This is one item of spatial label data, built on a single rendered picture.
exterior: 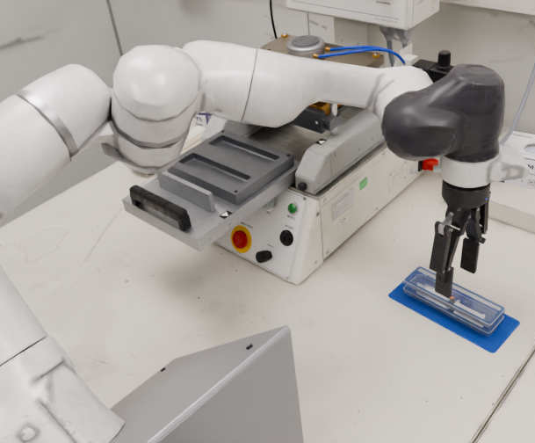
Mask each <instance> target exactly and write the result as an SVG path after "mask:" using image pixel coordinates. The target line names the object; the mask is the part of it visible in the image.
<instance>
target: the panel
mask: <svg viewBox="0 0 535 443"><path fill-rule="evenodd" d="M277 197H278V206H277V207H276V209H274V210H272V211H267V210H265V209H264V208H263V207H260V208H259V209H258V210H257V211H256V212H254V213H253V214H251V215H250V216H249V217H247V218H246V219H245V220H243V221H241V222H240V223H239V224H237V225H236V226H235V227H233V228H232V229H231V230H229V232H227V233H226V234H224V235H223V236H221V237H220V238H219V239H217V240H216V241H215V243H217V244H218V245H220V246H222V247H224V248H226V249H228V250H230V251H232V252H233V253H235V254H237V255H239V256H241V257H243V258H246V259H248V260H249V261H251V262H252V263H254V264H256V265H259V266H261V267H263V268H264V269H266V270H268V271H269V272H272V273H274V274H276V275H278V276H279V277H281V278H283V279H285V280H287V281H289V282H290V281H291V277H292V273H293V266H294V262H295V258H296V254H297V250H298V246H299V241H300V234H301V230H302V226H303V222H304V218H305V213H306V210H307V203H308V198H309V197H307V196H305V195H303V194H300V193H298V192H295V191H292V190H290V189H287V188H286V189H285V190H284V191H283V192H281V193H280V194H279V195H277ZM291 203H293V204H294V205H295V206H296V212H295V213H294V214H290V213H289V211H288V209H287V208H288V205H289V204H291ZM238 230H241V231H243V232H244V233H245V234H246V236H247V238H248V243H247V245H246V247H244V248H242V249H238V248H236V247H235V245H234V243H233V234H234V233H235V232H236V231H238ZM285 231H286V232H288V233H289V234H290V235H291V238H292V241H291V242H290V243H289V244H288V245H283V244H282V243H281V242H280V239H279V236H280V234H281V233H282V232H285ZM267 250H268V251H271V254H272V258H271V260H268V261H267V262H264V263H258V262H257V260H256V254H257V252H258V251H267Z"/></svg>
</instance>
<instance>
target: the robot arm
mask: <svg viewBox="0 0 535 443"><path fill-rule="evenodd" d="M318 101H320V102H326V103H332V104H339V105H350V106H356V107H363V108H367V109H368V110H370V111H371V112H373V113H374V114H375V115H376V116H377V117H378V118H379V122H380V128H381V130H382V133H383V135H384V138H385V140H386V143H387V146H388V149H390V150H391V151H392V152H393V153H394V154H395V155H396V156H398V157H399V158H402V159H404V160H409V161H415V162H416V161H421V160H425V159H431V158H435V157H440V161H439V165H434V166H433V172H434V173H436V172H439V174H440V177H441V178H442V179H443V181H442V192H441V193H442V197H443V199H444V201H445V202H446V204H447V206H448V207H447V209H446V212H445V219H444V220H443V221H442V222H441V221H436V223H435V225H434V228H435V235H434V241H433V246H432V252H431V257H430V267H429V268H430V269H431V270H432V271H434V272H436V284H435V292H437V293H438V294H441V295H443V296H444V297H446V298H448V299H449V298H450V297H451V296H452V281H453V272H454V267H452V261H453V258H454V255H455V252H456V250H457V246H458V243H459V239H460V237H461V236H463V235H464V234H465V232H466V237H468V238H469V239H468V238H466V237H465V238H464V239H463V244H462V252H461V260H460V268H462V269H464V270H466V271H468V272H470V273H472V274H475V273H476V269H477V263H478V256H479V249H480V244H479V243H482V244H484V243H485V242H486V238H484V237H482V234H483V235H486V234H487V232H488V203H489V198H490V194H491V191H490V184H491V182H498V181H503V180H511V179H518V178H525V177H526V176H528V173H529V167H528V164H527V162H526V161H525V159H524V158H523V156H522V155H521V154H520V152H519V151H518V149H516V148H515V147H511V146H507V145H502V144H499V140H498V138H499V135H500V133H501V131H502V127H503V118H504V109H505V91H504V82H503V80H502V79H501V78H500V76H499V75H498V74H497V73H496V72H494V71H493V70H492V69H490V68H488V67H485V66H482V65H479V64H466V63H463V64H458V65H456V66H455V67H454V68H453V69H452V70H451V71H450V72H449V73H448V74H447V75H446V76H444V77H443V78H441V79H439V80H438V81H436V82H435V83H433V82H432V81H431V79H430V77H429V76H428V74H427V73H426V72H425V71H422V70H420V69H418V68H415V67H413V66H400V67H392V68H384V69H374V68H368V67H362V66H356V65H350V64H344V63H338V62H327V61H321V60H315V59H308V58H302V57H298V56H293V55H289V54H281V53H277V52H272V51H268V50H263V49H259V48H256V49H255V48H251V47H245V46H241V45H237V44H233V43H229V42H219V41H209V40H196V41H193V42H190V43H187V44H185V45H184V47H183V48H182V49H180V48H178V47H170V46H168V45H151V46H136V47H134V48H133V49H132V50H130V51H129V52H127V53H126V54H124V55H123V56H121V58H120V60H119V63H118V65H117V68H116V69H115V71H114V73H113V89H111V88H108V87H107V85H106V84H105V83H104V82H103V80H102V79H101V78H100V77H99V76H98V75H97V74H96V73H95V72H93V71H92V70H90V69H87V68H85V67H83V66H81V65H79V64H69V65H66V66H64V67H62V68H60V69H57V70H55V71H53V72H51V73H49V74H47V75H45V76H43V77H41V78H39V79H38V80H36V81H34V82H33V83H31V84H29V85H27V86H26V87H24V88H23V89H21V90H19V91H17V92H15V93H14V94H12V95H10V96H9V97H8V98H7V99H5V100H4V101H3V102H1V103H0V224H1V223H2V222H3V221H4V220H5V219H6V218H7V217H8V216H9V215H10V214H11V213H12V212H13V211H14V210H15V209H16V207H17V206H18V205H19V204H20V203H22V202H23V201H24V200H26V199H27V198H28V197H29V196H30V195H32V194H33V193H34V192H35V191H37V190H38V189H39V188H40V187H42V186H43V185H44V184H45V183H46V182H47V181H48V180H49V179H50V178H52V177H53V176H54V175H56V174H57V173H58V172H59V171H61V170H62V169H63V168H64V167H65V166H67V165H68V164H69V163H71V162H72V160H71V159H72V158H74V157H75V156H77V155H78V154H79V153H80V152H82V151H83V150H84V149H86V148H87V147H89V146H91V145H94V144H96V143H101V146H102V149H103V151H104V154H105V155H106V156H108V157H110V158H112V159H115V160H118V161H120V162H121V163H123V164H124V165H126V166H127V167H129V168H130V169H132V170H133V171H138V172H140V173H143V174H156V173H162V172H164V171H166V170H168V169H169V168H170V167H171V166H173V165H174V164H175V163H176V162H177V160H178V158H179V156H180V154H181V152H182V149H183V147H184V144H185V140H186V138H187V136H188V134H189V130H190V126H191V123H192V119H193V117H194V116H195V115H197V114H198V113H200V112H206V113H210V114H212V115H214V116H216V117H219V118H223V119H227V120H233V121H237V122H241V123H246V124H252V125H258V126H264V127H280V126H283V125H285V124H286V123H288V122H290V121H293V120H294V119H295V118H296V117H297V116H298V115H299V114H300V113H301V112H302V111H304V110H305V109H306V108H307V107H308V106H309V105H312V104H314V103H316V102H318ZM451 225H452V226H453V227H455V228H457V229H455V228H453V227H451ZM480 225H481V226H480ZM458 229H460V230H458ZM124 423H125V421H124V420H123V419H122V418H120V417H119V416H118V415H116V414H115V413H114V412H113V411H111V410H110V409H109V408H107V407H106V406H105V405H104V404H102V403H101V402H100V401H99V399H98V398H97V397H96V396H95V394H94V393H93V392H92V391H91V390H90V388H89V387H88V386H87V385H86V383H85V382H84V381H83V380H82V378H81V377H80V376H79V375H78V374H77V372H76V370H75V366H74V364H73V362H72V361H71V359H70V358H69V356H68V355H67V353H65V351H64V350H63V349H62V347H61V345H60V344H59V342H58V341H57V340H56V339H55V338H54V337H52V336H51V335H50V336H48V337H47V333H46V331H45V330H44V328H43V327H42V326H41V324H40V322H39V321H38V319H37V318H36V316H35V315H34V313H33V312H32V311H31V310H30V308H29V307H28V305H27V304H26V302H25V300H24V299H23V297H22V296H21V295H20V293H19V292H18V290H17V289H16V288H15V286H14V285H13V283H12V282H11V280H10V278H9V277H8V275H7V274H6V272H5V271H4V269H3V267H2V266H1V265H0V443H109V442H110V441H111V440H112V439H113V438H114V437H115V436H116V435H117V434H118V432H119V430H120V429H121V428H122V426H123V425H124Z"/></svg>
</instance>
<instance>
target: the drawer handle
mask: <svg viewBox="0 0 535 443"><path fill-rule="evenodd" d="M129 192H130V193H129V194H130V197H131V201H132V203H133V205H134V206H138V205H140V204H141V203H142V204H144V205H146V206H148V207H151V208H153V209H154V210H156V211H158V212H160V213H161V214H164V215H166V216H168V217H169V218H171V219H173V220H175V221H177V222H178V226H179V229H180V230H182V231H186V230H187V229H188V228H190V227H191V226H192V225H191V221H190V216H189V215H188V213H187V210H186V209H184V208H182V207H180V206H178V205H176V204H174V203H172V202H170V201H168V200H166V199H164V198H162V197H160V196H158V195H156V194H154V193H152V192H150V191H148V190H146V189H144V188H142V187H140V186H138V185H133V186H131V187H130V188H129Z"/></svg>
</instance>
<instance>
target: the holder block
mask: <svg viewBox="0 0 535 443"><path fill-rule="evenodd" d="M293 166H294V161H293V155H291V154H289V153H286V152H284V151H282V150H279V149H275V148H273V147H270V146H267V145H264V144H262V143H260V142H255V141H253V140H251V139H248V138H245V137H243V136H240V135H238V134H234V133H231V132H228V131H226V130H224V129H222V130H221V131H220V132H218V133H217V134H214V135H213V136H211V137H209V138H208V139H206V140H204V141H203V142H201V143H200V144H198V145H196V146H195V147H193V148H191V149H189V150H187V151H186V152H184V153H183V154H182V155H180V156H179V158H178V160H177V162H176V163H175V164H174V165H173V166H171V167H170V168H169V169H168V173H170V174H173V175H175V176H177V177H179V178H181V179H184V180H186V181H188V182H190V183H192V184H195V185H197V186H199V187H201V188H204V189H206V190H208V191H209V192H212V193H213V195H216V196H218V197H220V198H222V199H224V200H227V201H229V202H231V203H233V204H235V205H237V206H238V205H239V204H241V203H242V202H244V201H245V200H246V199H247V198H249V197H250V196H252V195H253V194H254V193H256V192H258V191H259V190H260V189H262V188H263V187H265V186H266V185H268V184H269V183H270V182H271V181H273V180H274V179H275V178H277V177H279V176H280V175H281V174H283V173H284V172H286V171H287V170H289V169H290V168H292V167H293Z"/></svg>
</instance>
